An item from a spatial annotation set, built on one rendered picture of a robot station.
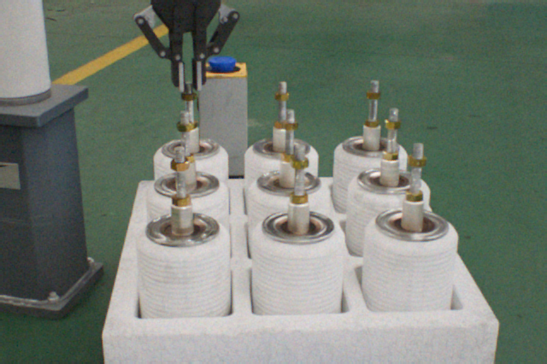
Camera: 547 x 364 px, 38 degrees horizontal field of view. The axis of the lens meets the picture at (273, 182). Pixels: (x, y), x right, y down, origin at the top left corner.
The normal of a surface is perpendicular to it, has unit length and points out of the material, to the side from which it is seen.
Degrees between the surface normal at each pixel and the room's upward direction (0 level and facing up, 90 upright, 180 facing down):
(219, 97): 90
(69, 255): 90
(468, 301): 0
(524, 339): 0
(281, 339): 90
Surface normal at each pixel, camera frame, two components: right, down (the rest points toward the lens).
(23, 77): 0.51, 0.33
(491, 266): 0.00, -0.92
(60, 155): 0.97, 0.10
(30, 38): 0.79, 0.24
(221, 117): 0.07, 0.38
